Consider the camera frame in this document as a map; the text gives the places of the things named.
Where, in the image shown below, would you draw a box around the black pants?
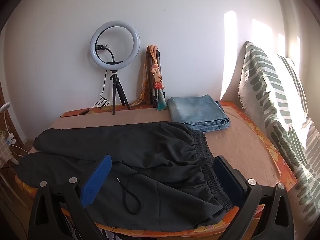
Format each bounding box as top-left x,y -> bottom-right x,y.
16,122 -> 233,232

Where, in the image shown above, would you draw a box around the orange floral bed sheet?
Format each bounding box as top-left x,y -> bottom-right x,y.
15,100 -> 298,239

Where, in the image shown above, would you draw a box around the folded blue jeans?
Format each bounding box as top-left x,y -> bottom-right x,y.
167,95 -> 231,133

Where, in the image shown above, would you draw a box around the white clip desk lamp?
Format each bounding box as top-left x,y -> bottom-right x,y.
0,102 -> 16,146

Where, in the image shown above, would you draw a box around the green striped white pillow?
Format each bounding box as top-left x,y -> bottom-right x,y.
239,42 -> 319,226

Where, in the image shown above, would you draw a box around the teal small bag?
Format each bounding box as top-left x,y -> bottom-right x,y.
157,89 -> 167,111

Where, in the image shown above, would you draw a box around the black tripod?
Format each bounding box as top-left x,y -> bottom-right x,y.
110,70 -> 131,115

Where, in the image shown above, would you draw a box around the orange patterned folded umbrella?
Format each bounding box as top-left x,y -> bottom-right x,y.
130,45 -> 167,111

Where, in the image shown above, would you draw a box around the black ring light cable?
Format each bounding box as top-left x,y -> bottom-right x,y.
60,45 -> 118,118

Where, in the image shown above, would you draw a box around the white ring light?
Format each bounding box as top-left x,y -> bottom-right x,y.
88,21 -> 140,71

